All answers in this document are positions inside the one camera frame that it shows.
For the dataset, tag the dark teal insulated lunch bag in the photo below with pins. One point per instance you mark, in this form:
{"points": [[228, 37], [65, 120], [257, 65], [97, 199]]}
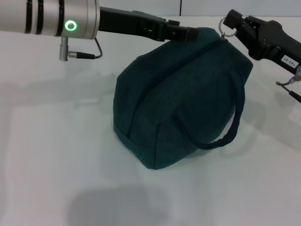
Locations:
{"points": [[178, 99]]}

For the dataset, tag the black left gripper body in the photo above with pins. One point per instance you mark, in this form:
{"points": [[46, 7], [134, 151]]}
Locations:
{"points": [[127, 22]]}

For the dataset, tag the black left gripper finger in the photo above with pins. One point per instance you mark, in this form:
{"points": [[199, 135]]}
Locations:
{"points": [[182, 33]]}

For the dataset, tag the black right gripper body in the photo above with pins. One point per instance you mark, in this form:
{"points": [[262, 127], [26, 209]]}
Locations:
{"points": [[275, 44]]}

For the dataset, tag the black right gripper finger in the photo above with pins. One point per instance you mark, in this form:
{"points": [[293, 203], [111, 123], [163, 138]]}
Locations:
{"points": [[242, 22], [249, 41]]}

